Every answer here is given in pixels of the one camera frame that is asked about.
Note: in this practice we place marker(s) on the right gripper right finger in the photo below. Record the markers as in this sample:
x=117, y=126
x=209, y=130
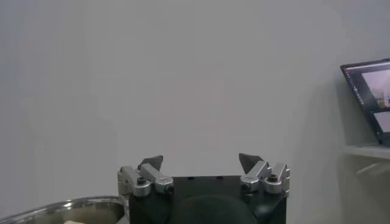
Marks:
x=254, y=176

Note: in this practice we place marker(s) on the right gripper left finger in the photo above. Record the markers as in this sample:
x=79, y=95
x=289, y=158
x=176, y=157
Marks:
x=161, y=181

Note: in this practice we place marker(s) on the white side table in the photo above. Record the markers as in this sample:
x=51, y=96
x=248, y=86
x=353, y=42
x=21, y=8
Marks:
x=365, y=150

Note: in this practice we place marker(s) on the grey open laptop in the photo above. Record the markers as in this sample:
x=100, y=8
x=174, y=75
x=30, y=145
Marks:
x=365, y=91

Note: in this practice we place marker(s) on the stainless steel steamer basket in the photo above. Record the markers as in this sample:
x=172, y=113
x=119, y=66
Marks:
x=91, y=210

